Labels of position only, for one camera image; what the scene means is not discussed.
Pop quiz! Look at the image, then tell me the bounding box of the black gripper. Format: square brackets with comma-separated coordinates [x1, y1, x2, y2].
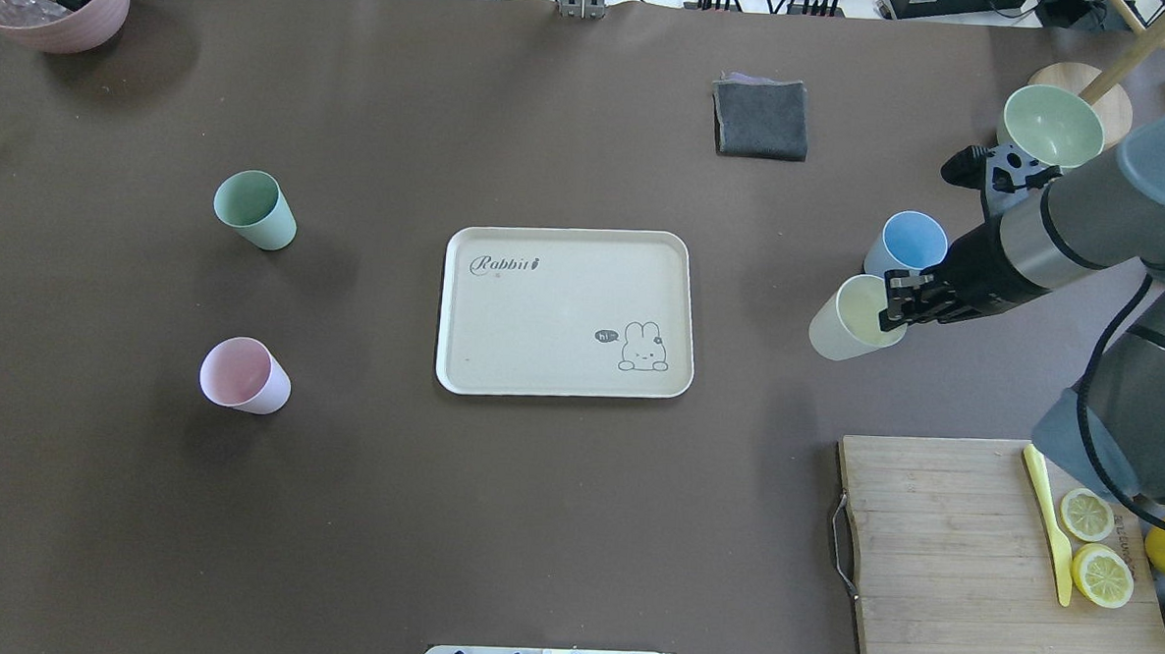
[880, 147, 1061, 332]

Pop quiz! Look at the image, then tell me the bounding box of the blue cup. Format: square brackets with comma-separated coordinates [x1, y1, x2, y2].
[862, 210, 949, 277]

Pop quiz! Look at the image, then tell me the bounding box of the cream yellow cup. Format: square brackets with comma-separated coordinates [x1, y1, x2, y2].
[809, 273, 908, 360]

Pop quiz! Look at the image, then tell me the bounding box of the pink cup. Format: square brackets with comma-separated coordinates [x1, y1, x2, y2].
[198, 338, 292, 415]

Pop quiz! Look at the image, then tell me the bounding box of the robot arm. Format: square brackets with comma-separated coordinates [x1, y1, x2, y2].
[878, 117, 1165, 508]

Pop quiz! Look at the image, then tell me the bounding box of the cream rabbit tray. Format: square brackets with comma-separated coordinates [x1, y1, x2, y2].
[435, 227, 694, 399]

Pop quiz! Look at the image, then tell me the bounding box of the yellow plastic knife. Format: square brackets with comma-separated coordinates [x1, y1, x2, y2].
[1023, 442, 1074, 609]

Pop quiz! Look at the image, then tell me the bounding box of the light green bowl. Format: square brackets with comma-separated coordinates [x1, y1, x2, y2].
[996, 85, 1106, 170]

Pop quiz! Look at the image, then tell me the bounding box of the grey folded cloth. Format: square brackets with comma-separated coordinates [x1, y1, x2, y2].
[713, 73, 809, 162]

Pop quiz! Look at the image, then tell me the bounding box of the wooden cutting board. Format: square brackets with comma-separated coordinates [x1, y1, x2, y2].
[838, 434, 1165, 654]

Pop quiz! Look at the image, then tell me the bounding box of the lemon half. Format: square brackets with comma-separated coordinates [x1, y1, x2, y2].
[1058, 487, 1115, 543]
[1071, 543, 1135, 609]

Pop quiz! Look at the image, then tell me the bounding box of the wooden stand base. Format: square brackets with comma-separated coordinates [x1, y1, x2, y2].
[1028, 61, 1134, 152]

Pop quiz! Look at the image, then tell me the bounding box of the green cup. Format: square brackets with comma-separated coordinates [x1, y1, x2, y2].
[213, 170, 298, 251]

